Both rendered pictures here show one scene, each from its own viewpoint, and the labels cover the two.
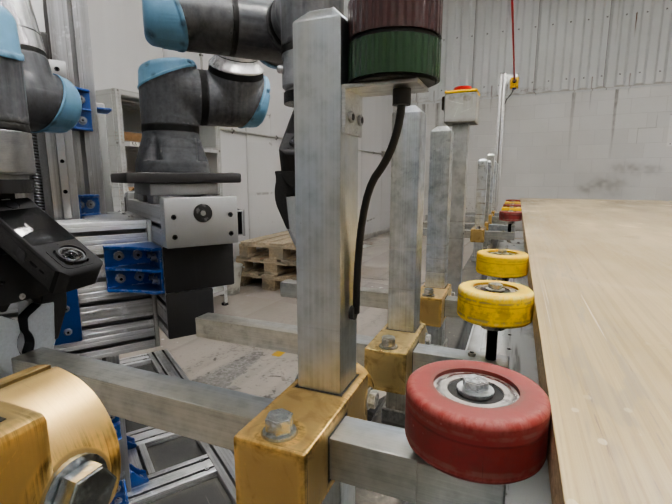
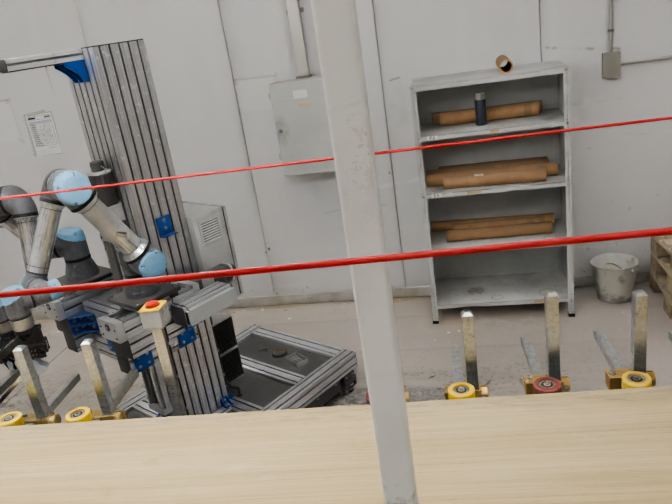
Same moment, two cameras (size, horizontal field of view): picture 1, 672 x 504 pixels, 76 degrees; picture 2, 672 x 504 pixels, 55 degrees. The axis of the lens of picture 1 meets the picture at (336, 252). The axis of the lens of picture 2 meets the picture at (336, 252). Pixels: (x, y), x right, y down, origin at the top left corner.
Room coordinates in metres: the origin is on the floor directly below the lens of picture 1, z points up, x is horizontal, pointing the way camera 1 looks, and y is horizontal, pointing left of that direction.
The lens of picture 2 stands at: (1.16, -2.29, 2.01)
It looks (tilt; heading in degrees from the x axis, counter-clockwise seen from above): 20 degrees down; 77
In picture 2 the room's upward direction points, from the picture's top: 9 degrees counter-clockwise
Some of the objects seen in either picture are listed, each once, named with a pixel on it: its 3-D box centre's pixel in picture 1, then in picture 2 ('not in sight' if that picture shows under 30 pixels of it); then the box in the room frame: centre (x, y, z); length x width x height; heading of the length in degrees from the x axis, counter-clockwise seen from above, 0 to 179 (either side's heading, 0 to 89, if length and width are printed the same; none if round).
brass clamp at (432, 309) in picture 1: (433, 301); (105, 418); (0.75, -0.18, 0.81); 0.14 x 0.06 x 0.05; 157
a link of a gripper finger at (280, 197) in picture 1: (294, 194); not in sight; (0.53, 0.05, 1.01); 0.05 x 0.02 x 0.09; 87
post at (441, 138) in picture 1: (437, 261); (106, 400); (0.77, -0.19, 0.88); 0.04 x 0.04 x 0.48; 67
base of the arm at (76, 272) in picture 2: not in sight; (80, 265); (0.67, 0.76, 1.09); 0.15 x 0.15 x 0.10
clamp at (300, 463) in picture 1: (319, 425); not in sight; (0.29, 0.01, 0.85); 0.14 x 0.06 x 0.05; 157
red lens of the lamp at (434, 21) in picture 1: (394, 23); not in sight; (0.29, -0.04, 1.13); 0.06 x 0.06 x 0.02
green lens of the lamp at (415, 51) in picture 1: (393, 65); not in sight; (0.29, -0.04, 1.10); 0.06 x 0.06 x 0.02
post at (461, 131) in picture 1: (456, 222); (174, 383); (1.02, -0.29, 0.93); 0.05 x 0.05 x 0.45; 67
